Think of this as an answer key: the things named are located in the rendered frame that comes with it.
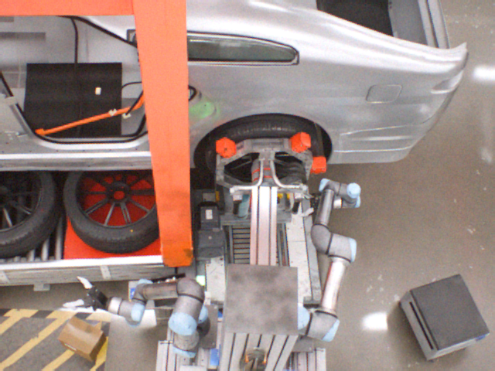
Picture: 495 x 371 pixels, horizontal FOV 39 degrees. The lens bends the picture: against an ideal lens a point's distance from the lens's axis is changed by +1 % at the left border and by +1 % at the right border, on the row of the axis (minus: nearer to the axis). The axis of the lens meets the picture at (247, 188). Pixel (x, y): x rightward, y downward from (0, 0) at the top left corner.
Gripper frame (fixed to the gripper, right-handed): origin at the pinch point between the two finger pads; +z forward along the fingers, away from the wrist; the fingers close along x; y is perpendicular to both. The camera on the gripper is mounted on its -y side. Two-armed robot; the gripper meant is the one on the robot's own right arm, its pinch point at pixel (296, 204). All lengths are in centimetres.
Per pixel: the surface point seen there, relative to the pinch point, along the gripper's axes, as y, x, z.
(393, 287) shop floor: -83, 23, -73
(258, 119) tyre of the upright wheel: 35, -35, 21
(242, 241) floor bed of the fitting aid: -77, -12, 25
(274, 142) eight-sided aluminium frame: 27.8, -24.5, 12.9
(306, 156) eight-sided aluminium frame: 17.6, -21.1, -5.7
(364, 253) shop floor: -83, -2, -57
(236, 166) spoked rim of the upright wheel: -8.9, -30.8, 31.7
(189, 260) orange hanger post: -21, 22, 61
